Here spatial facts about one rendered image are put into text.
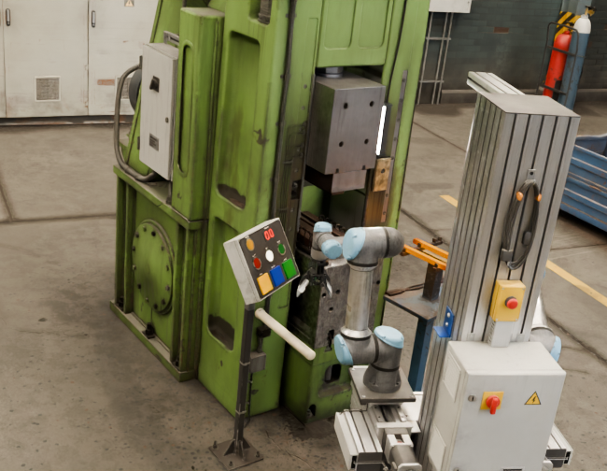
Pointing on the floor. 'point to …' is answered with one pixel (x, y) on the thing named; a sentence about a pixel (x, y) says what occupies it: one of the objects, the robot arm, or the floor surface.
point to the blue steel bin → (593, 181)
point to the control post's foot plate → (223, 451)
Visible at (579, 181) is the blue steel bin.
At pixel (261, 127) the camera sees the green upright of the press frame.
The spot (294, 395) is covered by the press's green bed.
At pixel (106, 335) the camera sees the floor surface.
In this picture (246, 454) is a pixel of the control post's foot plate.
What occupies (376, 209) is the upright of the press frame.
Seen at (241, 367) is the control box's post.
